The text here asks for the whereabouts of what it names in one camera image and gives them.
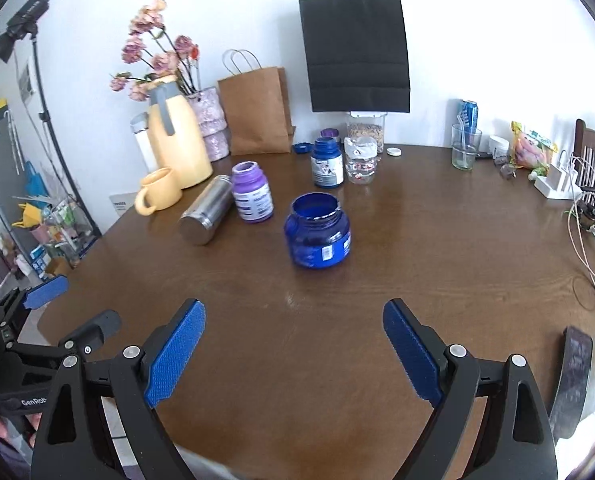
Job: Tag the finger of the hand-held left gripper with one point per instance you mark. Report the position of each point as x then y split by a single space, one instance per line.
94 330
47 292

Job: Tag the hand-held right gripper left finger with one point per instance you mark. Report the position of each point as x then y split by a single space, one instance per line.
175 355

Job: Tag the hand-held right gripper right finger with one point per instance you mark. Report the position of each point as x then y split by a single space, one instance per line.
412 355

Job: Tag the stainless steel cup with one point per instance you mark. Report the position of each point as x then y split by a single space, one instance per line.
207 210

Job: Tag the cluttered storage rack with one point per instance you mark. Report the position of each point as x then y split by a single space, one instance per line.
57 230

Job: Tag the white card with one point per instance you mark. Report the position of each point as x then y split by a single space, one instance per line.
122 205

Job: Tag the large blue jar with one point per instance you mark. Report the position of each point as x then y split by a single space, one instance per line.
317 240

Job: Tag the yellow mug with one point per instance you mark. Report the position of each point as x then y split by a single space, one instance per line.
162 192

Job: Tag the black flat phone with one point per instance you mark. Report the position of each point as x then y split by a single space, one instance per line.
572 385

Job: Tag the purple jar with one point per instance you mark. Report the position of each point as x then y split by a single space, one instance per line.
252 200

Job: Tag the yellow thermos jug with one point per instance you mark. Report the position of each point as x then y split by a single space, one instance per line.
177 155

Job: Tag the clear plastic jar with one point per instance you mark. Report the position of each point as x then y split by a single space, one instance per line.
361 165

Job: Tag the small dark blue jar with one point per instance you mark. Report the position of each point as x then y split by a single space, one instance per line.
327 165

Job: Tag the drinking glass with straw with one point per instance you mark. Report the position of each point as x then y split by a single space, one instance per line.
465 152

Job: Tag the white charger dock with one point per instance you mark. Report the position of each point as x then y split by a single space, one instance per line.
552 182

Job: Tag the small white jar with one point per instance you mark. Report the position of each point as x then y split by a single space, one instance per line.
498 146

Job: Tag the glass container of grains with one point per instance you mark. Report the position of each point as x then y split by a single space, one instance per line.
367 130

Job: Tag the blue lid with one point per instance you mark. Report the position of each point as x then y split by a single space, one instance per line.
301 148

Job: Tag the colourful snack packet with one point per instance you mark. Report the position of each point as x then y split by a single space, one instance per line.
527 150

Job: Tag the purple-lidded jar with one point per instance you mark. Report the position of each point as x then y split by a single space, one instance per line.
330 134

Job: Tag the pink vase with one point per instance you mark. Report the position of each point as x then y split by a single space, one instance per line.
212 120

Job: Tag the blue drink can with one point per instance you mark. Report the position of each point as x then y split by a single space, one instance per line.
469 112

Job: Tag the pink dried flowers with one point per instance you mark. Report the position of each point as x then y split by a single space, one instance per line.
165 62

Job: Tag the brown paper bag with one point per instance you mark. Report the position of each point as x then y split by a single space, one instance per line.
257 110

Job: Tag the studio light on stand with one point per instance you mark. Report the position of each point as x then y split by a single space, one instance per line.
24 17

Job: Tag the black paper bag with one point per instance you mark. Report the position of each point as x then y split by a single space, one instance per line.
355 50

